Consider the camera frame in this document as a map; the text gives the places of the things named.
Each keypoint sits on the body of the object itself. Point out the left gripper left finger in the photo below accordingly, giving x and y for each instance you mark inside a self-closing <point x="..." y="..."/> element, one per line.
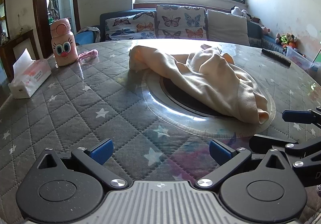
<point x="90" y="161"/>

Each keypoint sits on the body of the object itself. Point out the blue blanket on sofa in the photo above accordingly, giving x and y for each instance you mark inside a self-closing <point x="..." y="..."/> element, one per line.
<point x="88" y="35"/>

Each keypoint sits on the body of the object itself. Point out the butterfly cushion left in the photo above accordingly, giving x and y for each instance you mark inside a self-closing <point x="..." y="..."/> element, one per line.
<point x="137" y="26"/>

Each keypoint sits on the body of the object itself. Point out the plush toys pile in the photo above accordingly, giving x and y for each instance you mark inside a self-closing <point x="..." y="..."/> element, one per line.
<point x="286" y="40"/>

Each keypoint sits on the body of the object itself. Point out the dark wooden door frame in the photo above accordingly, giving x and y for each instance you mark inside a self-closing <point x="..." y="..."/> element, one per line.
<point x="43" y="27"/>

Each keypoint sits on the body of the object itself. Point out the cream sweatshirt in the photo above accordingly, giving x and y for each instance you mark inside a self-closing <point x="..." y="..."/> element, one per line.
<point x="211" y="77"/>

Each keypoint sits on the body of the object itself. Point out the pink cartoon water bottle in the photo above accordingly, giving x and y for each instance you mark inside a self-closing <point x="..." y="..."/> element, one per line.
<point x="63" y="42"/>

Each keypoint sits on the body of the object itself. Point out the butterfly cushion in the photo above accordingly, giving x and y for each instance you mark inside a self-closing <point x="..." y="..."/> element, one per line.
<point x="137" y="26"/>
<point x="181" y="22"/>

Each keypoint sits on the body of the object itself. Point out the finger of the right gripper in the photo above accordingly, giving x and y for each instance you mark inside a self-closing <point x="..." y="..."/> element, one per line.
<point x="304" y="117"/>
<point x="261" y="143"/>

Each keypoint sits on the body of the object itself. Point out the white tissue box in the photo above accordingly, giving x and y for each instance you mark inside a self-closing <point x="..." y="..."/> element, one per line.
<point x="29" y="75"/>

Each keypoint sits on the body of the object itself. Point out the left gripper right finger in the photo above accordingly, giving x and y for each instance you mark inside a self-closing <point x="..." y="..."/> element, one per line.
<point x="229" y="161"/>

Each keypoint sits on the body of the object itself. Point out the black remote control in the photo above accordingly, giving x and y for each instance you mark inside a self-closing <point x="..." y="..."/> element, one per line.
<point x="276" y="57"/>

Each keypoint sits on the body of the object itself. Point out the dark blue sofa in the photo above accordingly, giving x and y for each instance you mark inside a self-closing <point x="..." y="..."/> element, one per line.
<point x="257" y="37"/>

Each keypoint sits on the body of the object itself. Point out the white plush toy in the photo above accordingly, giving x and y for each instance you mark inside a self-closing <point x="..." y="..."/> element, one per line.
<point x="238" y="12"/>

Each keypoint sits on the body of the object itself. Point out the butterfly cushion middle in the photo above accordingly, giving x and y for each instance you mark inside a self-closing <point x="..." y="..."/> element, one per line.
<point x="181" y="22"/>

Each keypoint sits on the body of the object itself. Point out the plain beige cushion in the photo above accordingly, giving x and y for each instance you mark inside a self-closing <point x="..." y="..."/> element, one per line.
<point x="226" y="27"/>

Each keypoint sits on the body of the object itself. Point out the clear plastic storage bin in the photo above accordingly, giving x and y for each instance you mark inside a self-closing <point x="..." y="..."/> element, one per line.
<point x="298" y="59"/>

